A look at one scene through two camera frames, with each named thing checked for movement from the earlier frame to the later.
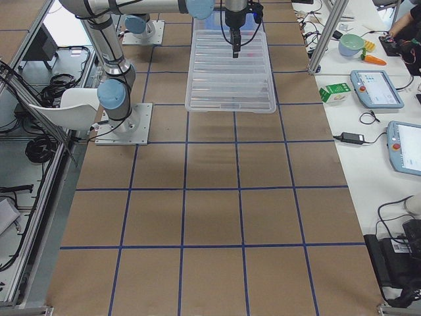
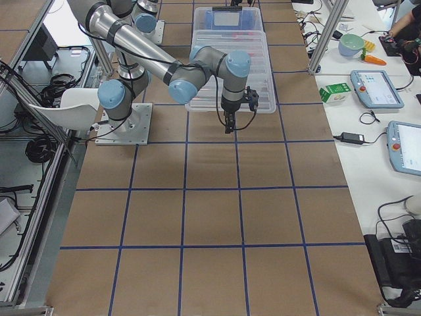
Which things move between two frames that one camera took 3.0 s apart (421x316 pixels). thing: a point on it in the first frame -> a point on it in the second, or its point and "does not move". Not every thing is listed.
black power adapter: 352,137 does not move
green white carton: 335,93 does not move
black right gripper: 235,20 -> 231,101
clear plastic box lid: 218,82 does not move
